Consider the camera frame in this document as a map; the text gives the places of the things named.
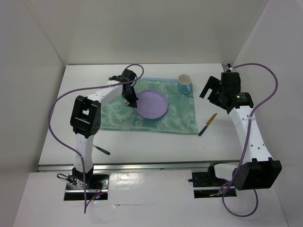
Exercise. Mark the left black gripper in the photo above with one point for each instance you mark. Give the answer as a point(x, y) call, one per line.
point(131, 102)

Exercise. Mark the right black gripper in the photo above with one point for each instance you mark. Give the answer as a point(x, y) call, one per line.
point(213, 83)

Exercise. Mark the lilac plastic plate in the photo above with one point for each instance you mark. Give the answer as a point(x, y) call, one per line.
point(151, 104)

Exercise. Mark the light blue mug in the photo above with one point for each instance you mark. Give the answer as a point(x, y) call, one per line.
point(184, 84)

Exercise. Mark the gold fork green handle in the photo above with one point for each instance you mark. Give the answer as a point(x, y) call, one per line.
point(102, 150)

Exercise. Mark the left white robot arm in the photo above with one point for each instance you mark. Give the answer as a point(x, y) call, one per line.
point(86, 119)

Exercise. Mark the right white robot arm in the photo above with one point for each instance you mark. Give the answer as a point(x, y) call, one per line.
point(257, 169)

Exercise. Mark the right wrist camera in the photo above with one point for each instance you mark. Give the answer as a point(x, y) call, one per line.
point(231, 82)

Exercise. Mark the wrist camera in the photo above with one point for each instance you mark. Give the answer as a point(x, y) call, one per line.
point(128, 75)
point(231, 82)

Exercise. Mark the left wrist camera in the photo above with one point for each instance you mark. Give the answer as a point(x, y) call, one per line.
point(128, 75)

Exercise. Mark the gold knife green handle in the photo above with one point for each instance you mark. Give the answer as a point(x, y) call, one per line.
point(207, 124)

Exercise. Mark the aluminium frame rail right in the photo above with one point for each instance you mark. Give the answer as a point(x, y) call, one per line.
point(227, 67)

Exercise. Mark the aluminium frame rail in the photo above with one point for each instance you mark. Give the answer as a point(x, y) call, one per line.
point(133, 166)
point(227, 67)

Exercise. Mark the aluminium frame rail front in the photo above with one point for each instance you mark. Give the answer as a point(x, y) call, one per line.
point(133, 166)

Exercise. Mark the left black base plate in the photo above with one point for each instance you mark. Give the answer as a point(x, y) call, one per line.
point(97, 182)

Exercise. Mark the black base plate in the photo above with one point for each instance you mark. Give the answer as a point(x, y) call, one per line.
point(205, 179)
point(97, 182)

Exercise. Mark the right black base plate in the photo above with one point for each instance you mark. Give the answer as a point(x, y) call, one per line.
point(205, 179)

